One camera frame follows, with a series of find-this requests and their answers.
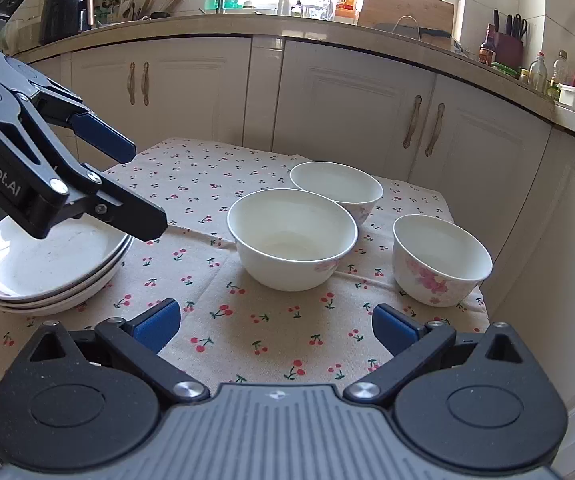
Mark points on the black scissors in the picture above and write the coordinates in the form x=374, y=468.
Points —
x=519, y=25

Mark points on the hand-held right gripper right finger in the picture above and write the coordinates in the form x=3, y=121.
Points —
x=392, y=327

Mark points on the dark red knife block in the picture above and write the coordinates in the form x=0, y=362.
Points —
x=510, y=50

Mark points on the green red seasoning packet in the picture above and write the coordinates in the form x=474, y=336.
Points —
x=506, y=69

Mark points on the clear glass bottle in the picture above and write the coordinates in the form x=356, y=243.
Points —
x=537, y=75

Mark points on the small glass jar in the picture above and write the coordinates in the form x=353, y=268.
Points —
x=523, y=76

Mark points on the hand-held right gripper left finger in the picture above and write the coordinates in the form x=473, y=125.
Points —
x=160, y=322

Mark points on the small white floral bowl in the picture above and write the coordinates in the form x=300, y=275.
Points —
x=437, y=260

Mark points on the black kitchen cleaver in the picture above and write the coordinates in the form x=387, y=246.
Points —
x=435, y=34

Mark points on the large white floral bowl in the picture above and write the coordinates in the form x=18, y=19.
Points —
x=292, y=240

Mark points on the small black bowl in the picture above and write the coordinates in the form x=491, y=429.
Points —
x=160, y=14

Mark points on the white plate fruit print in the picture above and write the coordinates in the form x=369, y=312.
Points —
x=74, y=294
x=42, y=265
x=37, y=311

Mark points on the wooden cutting board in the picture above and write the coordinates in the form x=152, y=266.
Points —
x=407, y=5

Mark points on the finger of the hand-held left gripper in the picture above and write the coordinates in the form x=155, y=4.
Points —
x=102, y=135
x=132, y=215

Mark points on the medium white floral bowl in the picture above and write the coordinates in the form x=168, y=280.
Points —
x=337, y=182

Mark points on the cherry print tablecloth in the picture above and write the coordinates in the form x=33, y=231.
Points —
x=247, y=320

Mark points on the black air fryer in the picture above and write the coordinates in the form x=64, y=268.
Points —
x=64, y=10

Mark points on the tall clear plastic bottle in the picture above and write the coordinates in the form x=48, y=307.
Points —
x=560, y=67

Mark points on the dark soy sauce bottle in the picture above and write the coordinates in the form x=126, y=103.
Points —
x=487, y=50

